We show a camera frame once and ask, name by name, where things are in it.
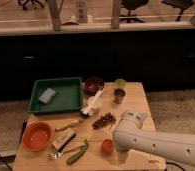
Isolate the orange-red apple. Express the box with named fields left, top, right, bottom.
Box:
left=101, top=139, right=113, bottom=155

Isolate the green plastic tray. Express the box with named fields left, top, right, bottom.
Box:
left=28, top=77, right=83, bottom=115

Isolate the white dish brush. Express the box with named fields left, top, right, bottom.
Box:
left=80, top=87, right=104, bottom=119

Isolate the yellow banana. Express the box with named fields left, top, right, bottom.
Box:
left=55, top=119, right=82, bottom=132

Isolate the green cup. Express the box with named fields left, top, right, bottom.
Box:
left=115, top=78, right=126, bottom=89

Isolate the wooden block brush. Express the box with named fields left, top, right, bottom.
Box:
left=52, top=128, right=76, bottom=151

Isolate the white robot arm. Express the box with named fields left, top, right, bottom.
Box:
left=112, top=111, right=195, bottom=167

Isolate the dark maroon bowl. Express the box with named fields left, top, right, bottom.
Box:
left=84, top=77, right=104, bottom=96

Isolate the black cable right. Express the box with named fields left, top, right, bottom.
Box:
left=164, top=162, right=187, bottom=171

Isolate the grey sponge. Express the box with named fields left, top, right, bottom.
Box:
left=39, top=88, right=56, bottom=104

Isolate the bunch of dark grapes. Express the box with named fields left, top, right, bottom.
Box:
left=92, top=113, right=116, bottom=130

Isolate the metal fork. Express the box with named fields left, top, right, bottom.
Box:
left=48, top=145, right=85, bottom=160

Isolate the red bowl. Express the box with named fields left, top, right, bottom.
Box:
left=22, top=122, right=52, bottom=152

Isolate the black office chair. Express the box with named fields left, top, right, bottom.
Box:
left=120, top=0, right=149, bottom=23

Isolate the green cucumber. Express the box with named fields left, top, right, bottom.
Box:
left=66, top=139, right=89, bottom=165

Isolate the metal cup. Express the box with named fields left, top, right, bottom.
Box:
left=114, top=89, right=125, bottom=104

